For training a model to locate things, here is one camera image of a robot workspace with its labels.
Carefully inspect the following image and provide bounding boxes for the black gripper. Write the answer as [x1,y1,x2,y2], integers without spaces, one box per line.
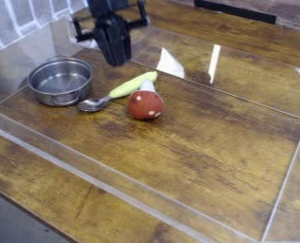
[71,0,150,66]

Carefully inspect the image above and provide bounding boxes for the red toy mushroom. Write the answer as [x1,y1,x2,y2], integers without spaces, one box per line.
[129,80,165,120]

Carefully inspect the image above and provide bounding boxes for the silver metal pot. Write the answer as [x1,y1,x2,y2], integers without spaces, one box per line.
[27,55,93,107]

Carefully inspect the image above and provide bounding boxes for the black bar on table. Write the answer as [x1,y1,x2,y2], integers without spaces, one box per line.
[193,0,277,25]

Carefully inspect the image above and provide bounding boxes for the spoon with green handle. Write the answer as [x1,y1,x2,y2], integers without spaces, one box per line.
[78,71,158,112]

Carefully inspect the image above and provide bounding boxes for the clear acrylic enclosure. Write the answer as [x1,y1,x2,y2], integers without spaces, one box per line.
[0,0,300,243]

